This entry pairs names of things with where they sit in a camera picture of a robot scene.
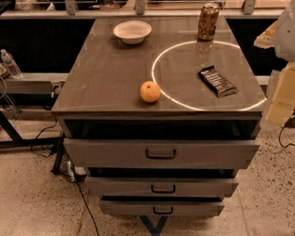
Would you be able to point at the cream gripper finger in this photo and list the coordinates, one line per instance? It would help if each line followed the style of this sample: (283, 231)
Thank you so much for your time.
(267, 38)
(283, 100)

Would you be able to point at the orange patterned drink can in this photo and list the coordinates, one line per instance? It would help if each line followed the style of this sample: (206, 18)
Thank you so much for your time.
(208, 21)

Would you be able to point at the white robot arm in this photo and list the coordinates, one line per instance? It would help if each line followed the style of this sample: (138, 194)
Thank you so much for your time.
(281, 36)

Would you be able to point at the white paper bowl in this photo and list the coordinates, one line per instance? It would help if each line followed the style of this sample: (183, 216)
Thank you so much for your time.
(132, 32)

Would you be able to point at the black snack bar packet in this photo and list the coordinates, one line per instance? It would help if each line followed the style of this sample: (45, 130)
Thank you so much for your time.
(217, 82)

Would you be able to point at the orange fruit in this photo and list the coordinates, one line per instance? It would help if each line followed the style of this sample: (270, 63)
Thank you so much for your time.
(150, 92)

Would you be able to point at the middle grey drawer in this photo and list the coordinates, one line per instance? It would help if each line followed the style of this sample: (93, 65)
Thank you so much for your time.
(160, 187)

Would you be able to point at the grey drawer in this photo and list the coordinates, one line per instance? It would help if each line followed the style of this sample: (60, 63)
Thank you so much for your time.
(163, 154)
(165, 208)
(160, 187)

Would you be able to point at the grey drawer cabinet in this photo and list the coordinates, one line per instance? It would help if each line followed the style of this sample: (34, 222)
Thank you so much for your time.
(101, 96)

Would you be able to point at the top grey drawer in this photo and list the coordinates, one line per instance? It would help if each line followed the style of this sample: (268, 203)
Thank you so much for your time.
(163, 154)

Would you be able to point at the blue floor tape cross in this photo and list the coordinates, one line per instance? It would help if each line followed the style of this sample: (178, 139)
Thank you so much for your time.
(154, 230)

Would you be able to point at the bottom grey drawer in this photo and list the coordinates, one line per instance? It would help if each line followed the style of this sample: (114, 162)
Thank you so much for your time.
(165, 208)

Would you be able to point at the black metal side table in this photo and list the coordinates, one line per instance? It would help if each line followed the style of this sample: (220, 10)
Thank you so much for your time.
(37, 84)

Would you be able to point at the clear plastic water bottle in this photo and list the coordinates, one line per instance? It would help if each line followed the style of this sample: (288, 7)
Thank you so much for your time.
(11, 64)

